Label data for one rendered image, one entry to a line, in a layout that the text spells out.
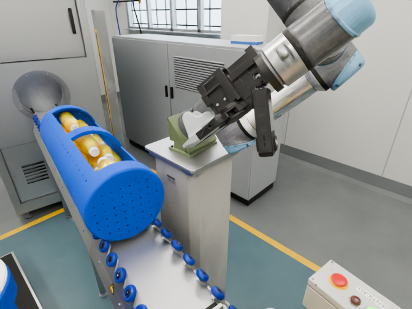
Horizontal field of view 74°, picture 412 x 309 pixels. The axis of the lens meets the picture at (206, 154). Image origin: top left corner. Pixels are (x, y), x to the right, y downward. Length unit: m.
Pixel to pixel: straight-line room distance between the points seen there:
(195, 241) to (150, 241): 0.31
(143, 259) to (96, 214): 0.23
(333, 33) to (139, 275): 0.84
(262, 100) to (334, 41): 0.13
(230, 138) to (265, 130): 0.55
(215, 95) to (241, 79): 0.05
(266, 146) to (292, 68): 0.13
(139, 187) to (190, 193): 0.27
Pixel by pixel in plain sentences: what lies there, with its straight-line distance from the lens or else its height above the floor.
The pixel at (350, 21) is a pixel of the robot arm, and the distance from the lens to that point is 0.46.
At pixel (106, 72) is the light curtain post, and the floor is 1.35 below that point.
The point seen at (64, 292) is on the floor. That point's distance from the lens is 2.27.
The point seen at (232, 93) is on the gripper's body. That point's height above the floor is 1.56.
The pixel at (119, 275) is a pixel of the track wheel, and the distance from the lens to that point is 0.94.
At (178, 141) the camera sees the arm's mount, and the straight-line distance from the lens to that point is 1.14.
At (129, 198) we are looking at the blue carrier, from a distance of 0.97.
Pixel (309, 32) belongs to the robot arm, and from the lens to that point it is 0.45.
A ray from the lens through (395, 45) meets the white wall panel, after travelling 3.12.
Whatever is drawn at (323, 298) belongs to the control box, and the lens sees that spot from 0.78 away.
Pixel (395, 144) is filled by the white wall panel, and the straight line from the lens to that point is 3.28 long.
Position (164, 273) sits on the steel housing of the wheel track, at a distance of 0.97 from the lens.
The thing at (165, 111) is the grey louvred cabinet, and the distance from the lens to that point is 3.10.
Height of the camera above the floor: 1.67
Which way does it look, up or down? 27 degrees down
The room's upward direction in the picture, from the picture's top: straight up
